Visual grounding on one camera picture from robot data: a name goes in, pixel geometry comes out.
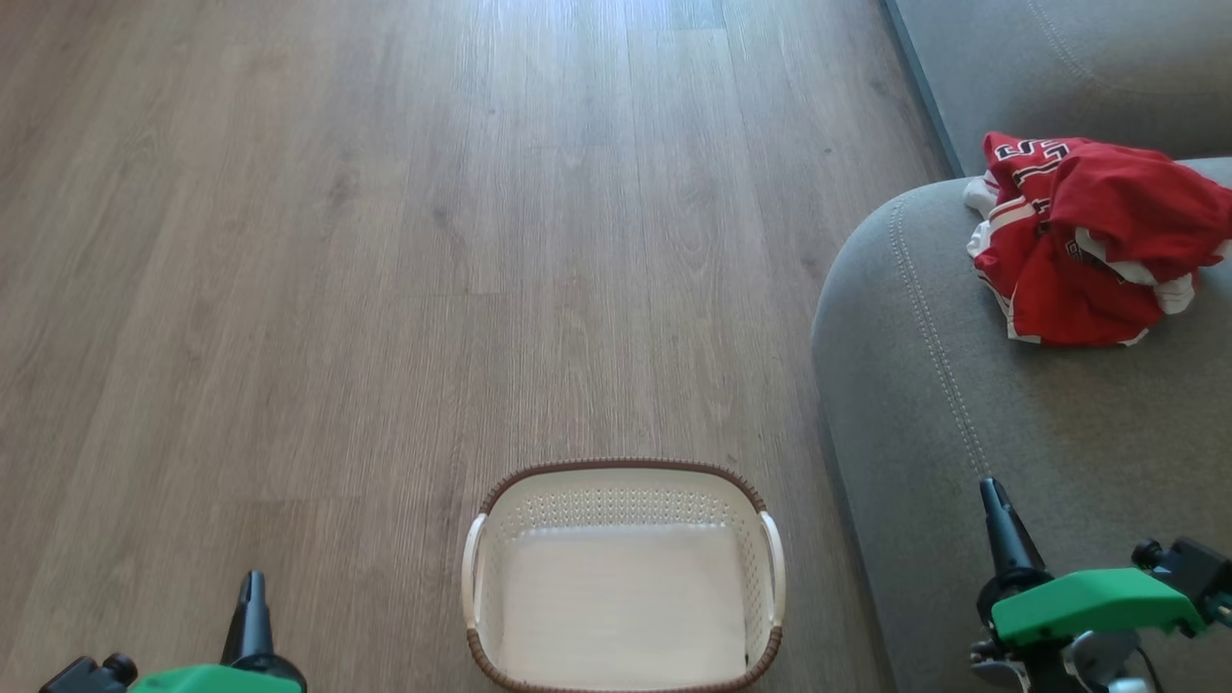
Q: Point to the cream laundry basket brown rim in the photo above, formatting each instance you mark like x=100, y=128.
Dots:
x=621, y=606

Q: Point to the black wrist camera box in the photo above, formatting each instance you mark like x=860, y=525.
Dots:
x=1193, y=568
x=87, y=676

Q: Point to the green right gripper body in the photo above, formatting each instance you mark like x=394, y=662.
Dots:
x=1097, y=602

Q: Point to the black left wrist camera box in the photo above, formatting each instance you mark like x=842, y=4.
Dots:
x=87, y=676

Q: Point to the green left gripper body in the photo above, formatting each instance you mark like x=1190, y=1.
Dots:
x=231, y=680

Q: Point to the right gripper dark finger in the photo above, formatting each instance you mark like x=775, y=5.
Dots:
x=1006, y=529

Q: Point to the grey sofa seat cushion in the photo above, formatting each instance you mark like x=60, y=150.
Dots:
x=982, y=423
x=1078, y=67

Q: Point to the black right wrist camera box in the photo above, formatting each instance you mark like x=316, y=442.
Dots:
x=1193, y=568

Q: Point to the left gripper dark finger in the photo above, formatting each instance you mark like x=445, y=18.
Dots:
x=252, y=621

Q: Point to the red and white striped garment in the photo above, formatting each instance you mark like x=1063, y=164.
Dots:
x=1097, y=231

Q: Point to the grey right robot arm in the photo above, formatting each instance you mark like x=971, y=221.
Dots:
x=1088, y=664

